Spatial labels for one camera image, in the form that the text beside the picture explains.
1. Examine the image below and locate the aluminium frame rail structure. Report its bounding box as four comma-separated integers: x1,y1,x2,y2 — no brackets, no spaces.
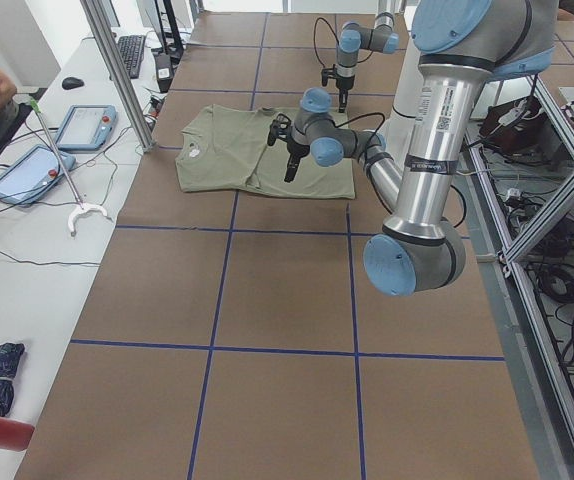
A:
461,60,574,479

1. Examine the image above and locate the reacher grabber stick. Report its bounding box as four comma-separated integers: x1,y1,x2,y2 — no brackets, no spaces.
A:
29,97,111,237

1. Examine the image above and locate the olive green long-sleeve shirt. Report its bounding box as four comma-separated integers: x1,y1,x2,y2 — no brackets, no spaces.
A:
175,104,355,199

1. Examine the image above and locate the near blue teach pendant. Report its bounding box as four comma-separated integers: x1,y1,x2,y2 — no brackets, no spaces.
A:
0,145,64,205

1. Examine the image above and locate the folded dark blue umbrella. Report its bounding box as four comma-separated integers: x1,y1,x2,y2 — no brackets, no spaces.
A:
0,342,25,417

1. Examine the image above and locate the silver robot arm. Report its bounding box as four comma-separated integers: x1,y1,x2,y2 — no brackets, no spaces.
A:
321,0,406,113
267,1,558,296

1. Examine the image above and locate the black keyboard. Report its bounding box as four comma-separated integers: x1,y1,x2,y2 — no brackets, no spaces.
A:
117,35,146,79

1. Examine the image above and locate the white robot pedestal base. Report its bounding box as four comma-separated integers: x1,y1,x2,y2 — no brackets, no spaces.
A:
384,40,423,160

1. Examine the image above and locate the aluminium frame post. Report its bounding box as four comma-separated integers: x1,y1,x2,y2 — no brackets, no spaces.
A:
80,0,155,153

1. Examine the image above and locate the black box with label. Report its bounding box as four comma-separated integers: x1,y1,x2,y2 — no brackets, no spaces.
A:
153,53,174,93

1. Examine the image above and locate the black computer mouse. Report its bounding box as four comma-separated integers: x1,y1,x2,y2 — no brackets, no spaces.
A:
61,77,85,90

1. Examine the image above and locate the far blue teach pendant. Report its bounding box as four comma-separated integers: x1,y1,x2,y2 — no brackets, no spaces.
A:
55,105,117,153

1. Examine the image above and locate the blue teach pendant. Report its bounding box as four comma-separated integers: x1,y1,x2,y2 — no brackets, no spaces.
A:
55,105,117,153
0,145,64,205

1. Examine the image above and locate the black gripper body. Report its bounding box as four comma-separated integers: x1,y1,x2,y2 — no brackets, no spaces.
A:
321,65,355,91
267,113,310,159

